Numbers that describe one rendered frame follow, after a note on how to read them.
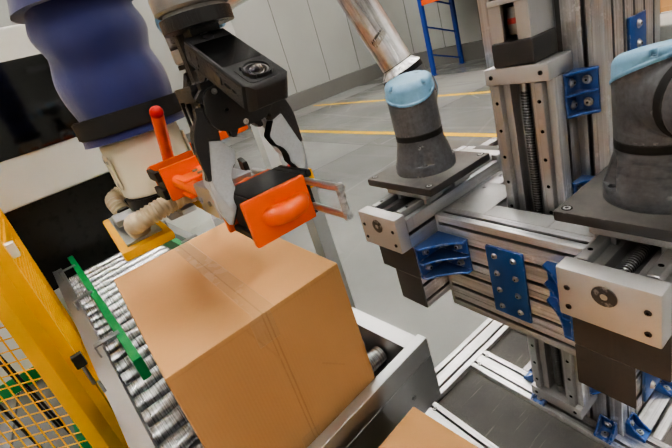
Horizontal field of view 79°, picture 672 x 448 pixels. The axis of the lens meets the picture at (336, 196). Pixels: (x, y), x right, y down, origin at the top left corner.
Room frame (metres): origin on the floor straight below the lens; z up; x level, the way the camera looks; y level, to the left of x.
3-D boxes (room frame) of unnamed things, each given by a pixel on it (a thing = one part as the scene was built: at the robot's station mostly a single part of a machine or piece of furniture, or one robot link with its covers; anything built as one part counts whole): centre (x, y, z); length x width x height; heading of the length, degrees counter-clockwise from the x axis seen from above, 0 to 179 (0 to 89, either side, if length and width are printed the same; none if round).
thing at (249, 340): (0.95, 0.37, 0.75); 0.60 x 0.40 x 0.40; 32
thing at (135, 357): (1.76, 1.28, 0.60); 1.60 x 0.11 x 0.09; 36
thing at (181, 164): (0.73, 0.25, 1.26); 0.10 x 0.08 x 0.06; 121
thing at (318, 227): (1.44, 0.10, 0.50); 0.07 x 0.07 x 1.00; 36
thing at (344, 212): (0.50, 0.06, 1.26); 0.31 x 0.03 x 0.05; 31
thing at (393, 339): (1.82, 0.59, 0.50); 2.31 x 0.05 x 0.19; 36
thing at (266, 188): (0.42, 0.08, 1.26); 0.08 x 0.07 x 0.05; 31
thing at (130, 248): (0.89, 0.46, 1.15); 0.34 x 0.10 x 0.05; 31
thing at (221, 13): (0.45, 0.08, 1.40); 0.09 x 0.08 x 0.12; 30
